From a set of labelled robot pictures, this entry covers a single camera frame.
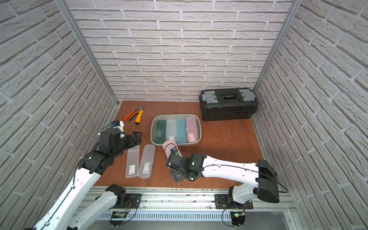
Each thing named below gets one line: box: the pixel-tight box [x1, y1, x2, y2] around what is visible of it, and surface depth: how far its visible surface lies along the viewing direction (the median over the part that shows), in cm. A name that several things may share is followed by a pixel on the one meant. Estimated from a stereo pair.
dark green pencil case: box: [155, 119, 167, 144], surface depth 102 cm
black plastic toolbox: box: [198, 87, 259, 122], surface depth 102 cm
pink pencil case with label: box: [185, 116, 198, 143], surface depth 101 cm
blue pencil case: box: [176, 119, 188, 144], surface depth 103 cm
